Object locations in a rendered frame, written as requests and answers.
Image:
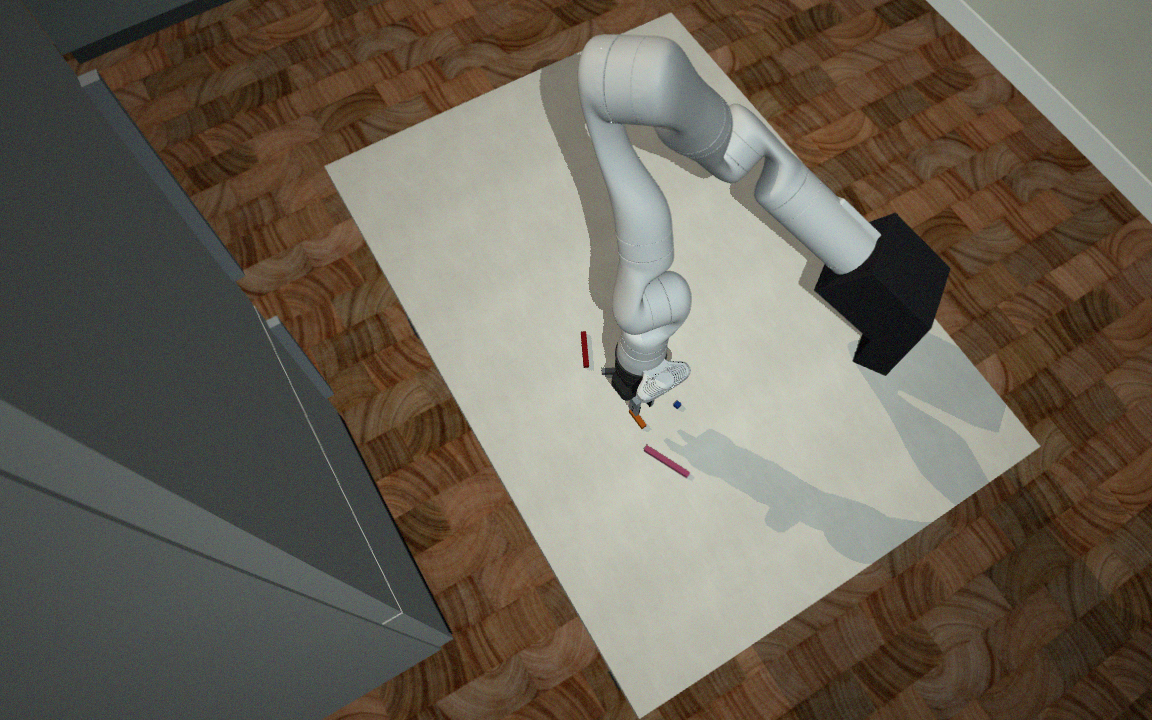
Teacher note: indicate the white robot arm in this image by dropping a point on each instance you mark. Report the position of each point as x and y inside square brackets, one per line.
[649, 80]

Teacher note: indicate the pink rod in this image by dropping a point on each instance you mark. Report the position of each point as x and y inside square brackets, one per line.
[666, 461]

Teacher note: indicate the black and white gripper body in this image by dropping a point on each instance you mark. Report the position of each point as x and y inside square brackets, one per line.
[647, 380]

